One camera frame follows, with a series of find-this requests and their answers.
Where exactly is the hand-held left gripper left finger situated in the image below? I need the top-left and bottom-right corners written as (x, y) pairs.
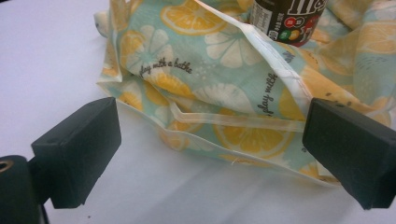
top-left (28, 96), bottom-right (122, 210)

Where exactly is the brown candy bottle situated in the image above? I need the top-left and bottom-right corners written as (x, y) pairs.
top-left (248, 0), bottom-right (331, 49)

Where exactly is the lemon print cloth bag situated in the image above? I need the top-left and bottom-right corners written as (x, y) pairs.
top-left (92, 0), bottom-right (396, 188)

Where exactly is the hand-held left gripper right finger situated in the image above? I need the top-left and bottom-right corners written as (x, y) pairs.
top-left (302, 97), bottom-right (396, 210)

